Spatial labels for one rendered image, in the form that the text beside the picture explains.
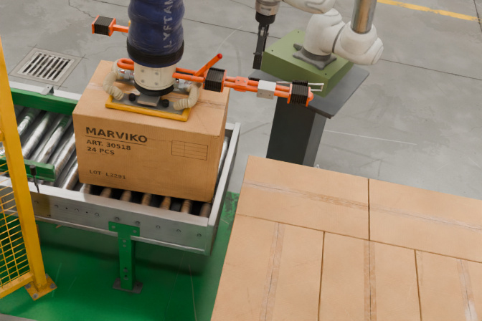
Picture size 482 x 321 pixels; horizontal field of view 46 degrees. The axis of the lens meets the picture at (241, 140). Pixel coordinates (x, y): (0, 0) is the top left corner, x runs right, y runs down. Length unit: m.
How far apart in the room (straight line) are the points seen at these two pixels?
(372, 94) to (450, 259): 2.03
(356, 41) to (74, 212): 1.50
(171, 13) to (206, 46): 2.47
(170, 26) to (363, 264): 1.25
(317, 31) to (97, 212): 1.35
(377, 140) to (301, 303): 1.93
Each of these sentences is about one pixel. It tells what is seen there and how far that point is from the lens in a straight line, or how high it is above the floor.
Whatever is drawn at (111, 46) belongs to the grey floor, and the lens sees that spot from 4.54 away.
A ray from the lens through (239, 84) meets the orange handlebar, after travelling 2.30.
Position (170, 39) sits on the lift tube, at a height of 1.28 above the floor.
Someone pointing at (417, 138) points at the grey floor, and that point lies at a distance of 4.13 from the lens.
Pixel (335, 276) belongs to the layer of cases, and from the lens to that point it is 2.40.
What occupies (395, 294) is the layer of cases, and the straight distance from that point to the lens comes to 2.44.
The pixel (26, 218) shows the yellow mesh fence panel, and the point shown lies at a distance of 2.54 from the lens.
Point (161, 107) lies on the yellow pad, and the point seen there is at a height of 0.98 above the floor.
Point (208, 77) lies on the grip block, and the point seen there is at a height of 1.10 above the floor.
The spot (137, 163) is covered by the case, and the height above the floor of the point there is 0.72.
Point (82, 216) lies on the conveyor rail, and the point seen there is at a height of 0.49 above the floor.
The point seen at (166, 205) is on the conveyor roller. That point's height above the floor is 0.55.
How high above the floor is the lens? 2.42
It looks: 41 degrees down
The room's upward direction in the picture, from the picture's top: 9 degrees clockwise
